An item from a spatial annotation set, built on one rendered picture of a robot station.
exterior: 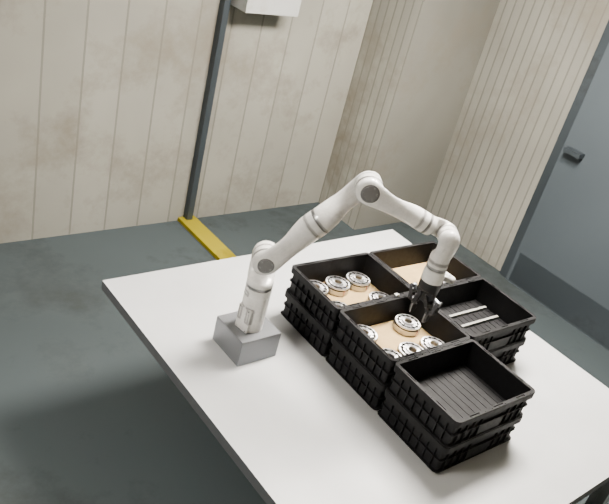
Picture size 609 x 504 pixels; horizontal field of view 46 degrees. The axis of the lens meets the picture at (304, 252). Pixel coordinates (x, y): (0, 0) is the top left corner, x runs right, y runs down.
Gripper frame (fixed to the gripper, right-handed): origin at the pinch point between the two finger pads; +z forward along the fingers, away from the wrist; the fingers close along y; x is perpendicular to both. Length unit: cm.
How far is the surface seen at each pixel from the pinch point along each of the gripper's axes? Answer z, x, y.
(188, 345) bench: 30, -61, -44
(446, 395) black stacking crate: 17.4, -2.1, 23.3
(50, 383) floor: 101, -80, -115
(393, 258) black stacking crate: 12, 37, -46
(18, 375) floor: 101, -90, -125
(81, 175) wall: 61, -20, -234
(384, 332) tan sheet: 17.2, 1.1, -11.7
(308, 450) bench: 30, -52, 14
